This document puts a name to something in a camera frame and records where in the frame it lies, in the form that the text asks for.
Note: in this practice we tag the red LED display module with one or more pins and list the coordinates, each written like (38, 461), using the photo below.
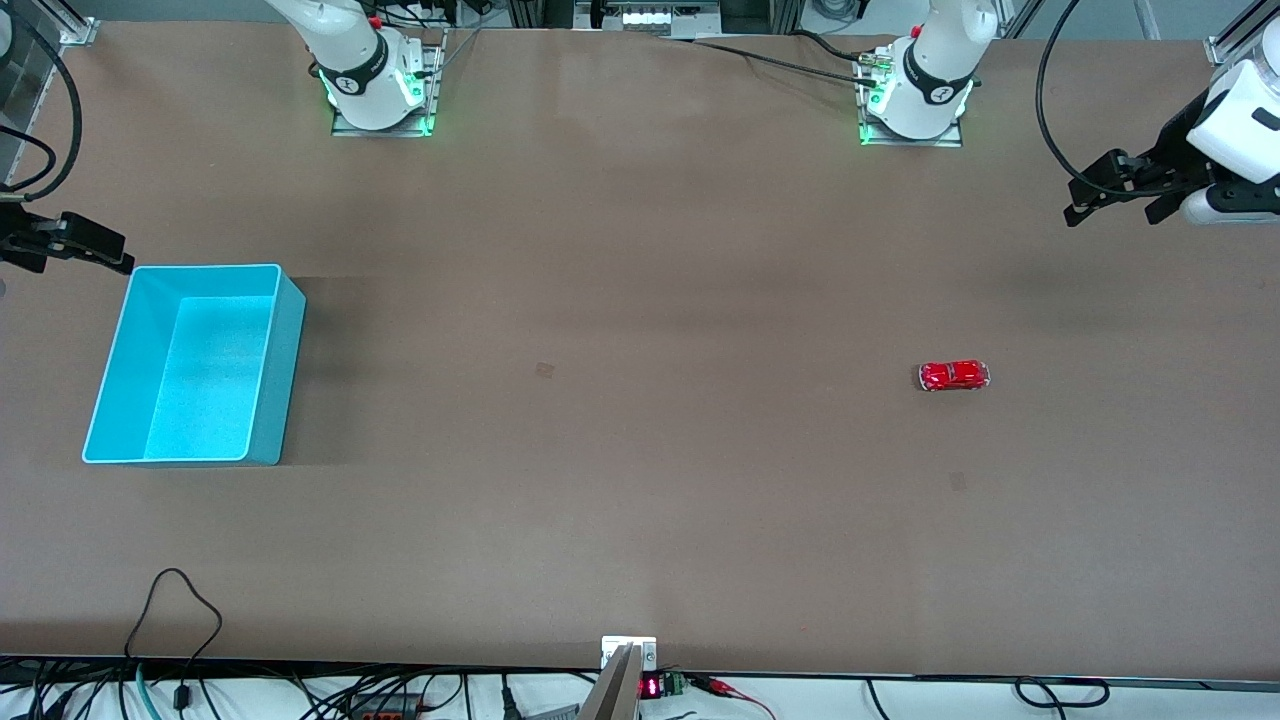
(655, 687)

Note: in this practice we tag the red beetle toy car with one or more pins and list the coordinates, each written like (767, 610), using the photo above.
(953, 375)

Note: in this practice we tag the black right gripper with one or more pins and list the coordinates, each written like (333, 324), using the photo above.
(22, 244)

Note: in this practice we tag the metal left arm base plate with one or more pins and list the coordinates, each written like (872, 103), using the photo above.
(948, 141)

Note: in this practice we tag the lit background device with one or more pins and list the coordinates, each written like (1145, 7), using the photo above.
(650, 15)

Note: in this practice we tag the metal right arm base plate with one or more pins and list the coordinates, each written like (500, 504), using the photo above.
(438, 85)

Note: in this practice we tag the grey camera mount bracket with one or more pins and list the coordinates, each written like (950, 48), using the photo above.
(625, 680)

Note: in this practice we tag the aluminium frame corner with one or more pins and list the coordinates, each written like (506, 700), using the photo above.
(1235, 40)
(75, 25)

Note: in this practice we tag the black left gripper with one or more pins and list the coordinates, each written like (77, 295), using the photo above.
(1176, 150)

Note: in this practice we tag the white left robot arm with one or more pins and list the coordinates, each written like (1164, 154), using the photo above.
(930, 70)

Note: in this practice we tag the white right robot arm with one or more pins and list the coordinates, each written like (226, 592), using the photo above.
(350, 50)

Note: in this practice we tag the blue plastic box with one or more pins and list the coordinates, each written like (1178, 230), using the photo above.
(200, 400)

